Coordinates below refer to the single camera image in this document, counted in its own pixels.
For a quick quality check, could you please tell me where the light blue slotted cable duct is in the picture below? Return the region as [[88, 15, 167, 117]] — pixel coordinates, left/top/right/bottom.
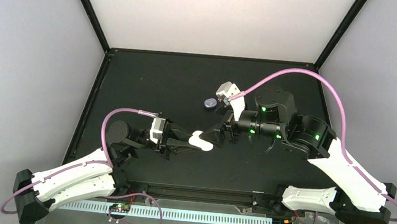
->
[[60, 200, 272, 224]]

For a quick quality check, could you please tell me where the white oval charging case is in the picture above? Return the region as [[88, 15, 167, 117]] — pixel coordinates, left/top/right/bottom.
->
[[188, 130, 213, 151]]

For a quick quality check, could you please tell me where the small circuit board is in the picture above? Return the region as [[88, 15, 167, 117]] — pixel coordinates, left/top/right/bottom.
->
[[109, 203, 131, 213]]

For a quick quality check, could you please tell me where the lavender earbud charging case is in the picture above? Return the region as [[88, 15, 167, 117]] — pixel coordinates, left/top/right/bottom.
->
[[203, 98, 218, 109]]

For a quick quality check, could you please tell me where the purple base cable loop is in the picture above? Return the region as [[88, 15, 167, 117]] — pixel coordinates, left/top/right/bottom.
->
[[101, 189, 166, 224]]

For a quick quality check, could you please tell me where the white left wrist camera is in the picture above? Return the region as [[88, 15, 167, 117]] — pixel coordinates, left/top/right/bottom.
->
[[149, 117, 166, 144]]

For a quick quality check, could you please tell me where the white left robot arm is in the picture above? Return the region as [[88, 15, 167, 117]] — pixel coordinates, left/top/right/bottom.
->
[[13, 118, 201, 224]]

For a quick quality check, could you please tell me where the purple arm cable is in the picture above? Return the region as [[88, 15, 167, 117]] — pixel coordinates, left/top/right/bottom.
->
[[220, 63, 397, 222], [0, 99, 159, 224]]

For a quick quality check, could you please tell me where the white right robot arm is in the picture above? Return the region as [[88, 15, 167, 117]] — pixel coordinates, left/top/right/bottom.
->
[[190, 82, 396, 224]]

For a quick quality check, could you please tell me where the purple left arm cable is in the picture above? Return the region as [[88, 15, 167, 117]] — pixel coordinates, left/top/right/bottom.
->
[[0, 99, 159, 224]]

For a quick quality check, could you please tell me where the black frame rail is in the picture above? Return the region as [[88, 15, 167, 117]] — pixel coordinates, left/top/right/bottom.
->
[[111, 181, 282, 211]]

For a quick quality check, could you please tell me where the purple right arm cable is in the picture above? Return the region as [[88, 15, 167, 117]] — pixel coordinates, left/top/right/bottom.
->
[[220, 63, 397, 222]]

